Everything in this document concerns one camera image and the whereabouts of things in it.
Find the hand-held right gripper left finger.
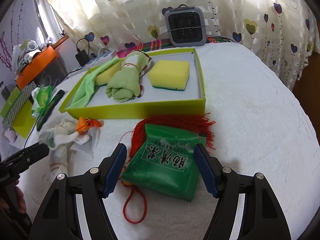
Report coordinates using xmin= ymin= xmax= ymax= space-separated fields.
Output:
xmin=29 ymin=143 xmax=127 ymax=240

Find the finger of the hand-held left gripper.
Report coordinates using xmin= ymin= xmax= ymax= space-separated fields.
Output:
xmin=0 ymin=143 xmax=50 ymax=174

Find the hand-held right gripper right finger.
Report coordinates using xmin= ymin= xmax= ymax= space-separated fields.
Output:
xmin=194 ymin=143 xmax=292 ymax=240

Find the white sock bundle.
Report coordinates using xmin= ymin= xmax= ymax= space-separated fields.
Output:
xmin=47 ymin=145 xmax=73 ymax=179

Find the green foil packet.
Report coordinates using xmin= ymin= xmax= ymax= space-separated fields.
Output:
xmin=121 ymin=123 xmax=207 ymax=202

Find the white green sock pair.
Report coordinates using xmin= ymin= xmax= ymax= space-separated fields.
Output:
xmin=39 ymin=119 xmax=101 ymax=155

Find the red tassel knot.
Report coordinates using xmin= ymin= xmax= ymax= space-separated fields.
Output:
xmin=122 ymin=114 xmax=217 ymax=224

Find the lime green cardboard box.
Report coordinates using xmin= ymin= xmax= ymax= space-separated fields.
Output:
xmin=58 ymin=47 xmax=206 ymax=119

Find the light green cloth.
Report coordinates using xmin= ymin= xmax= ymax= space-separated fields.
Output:
xmin=70 ymin=56 xmax=120 ymax=107

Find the green towel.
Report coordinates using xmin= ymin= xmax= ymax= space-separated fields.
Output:
xmin=105 ymin=52 xmax=153 ymax=103

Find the plain yellow sponge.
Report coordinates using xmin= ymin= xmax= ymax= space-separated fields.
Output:
xmin=96 ymin=60 xmax=123 ymax=87

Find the yellow sponge with green base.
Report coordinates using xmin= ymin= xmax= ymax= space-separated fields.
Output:
xmin=149 ymin=60 xmax=190 ymax=91

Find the person's left hand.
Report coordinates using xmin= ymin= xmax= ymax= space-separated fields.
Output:
xmin=14 ymin=179 xmax=27 ymax=214

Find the black phone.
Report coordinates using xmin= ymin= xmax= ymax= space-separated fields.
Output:
xmin=36 ymin=89 xmax=65 ymax=132

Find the green striped box lid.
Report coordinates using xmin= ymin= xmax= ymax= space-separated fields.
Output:
xmin=0 ymin=82 xmax=40 ymax=139

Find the green white wrapper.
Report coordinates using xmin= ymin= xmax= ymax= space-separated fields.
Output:
xmin=31 ymin=85 xmax=54 ymax=117

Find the dark glass tank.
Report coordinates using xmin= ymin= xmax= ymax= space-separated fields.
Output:
xmin=32 ymin=55 xmax=67 ymax=88

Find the orange tray with clutter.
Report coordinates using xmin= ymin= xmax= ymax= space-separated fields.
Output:
xmin=15 ymin=45 xmax=56 ymax=89

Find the white clutter pile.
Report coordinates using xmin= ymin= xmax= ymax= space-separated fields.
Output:
xmin=16 ymin=39 xmax=54 ymax=67

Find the black power adapter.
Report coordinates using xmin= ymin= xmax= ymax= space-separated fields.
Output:
xmin=76 ymin=51 xmax=90 ymax=65

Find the blue white pack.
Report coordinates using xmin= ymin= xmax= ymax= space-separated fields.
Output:
xmin=90 ymin=49 xmax=118 ymax=64

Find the plaid multicoloured cloth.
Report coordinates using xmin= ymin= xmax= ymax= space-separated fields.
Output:
xmin=117 ymin=35 xmax=237 ymax=58

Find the brown wooden cabinet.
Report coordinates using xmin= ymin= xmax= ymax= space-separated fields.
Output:
xmin=291 ymin=52 xmax=320 ymax=110

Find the small grey fan heater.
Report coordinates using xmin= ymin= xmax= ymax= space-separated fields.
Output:
xmin=164 ymin=4 xmax=208 ymax=47

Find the heart print curtain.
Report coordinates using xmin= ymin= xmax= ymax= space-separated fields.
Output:
xmin=37 ymin=0 xmax=317 ymax=88

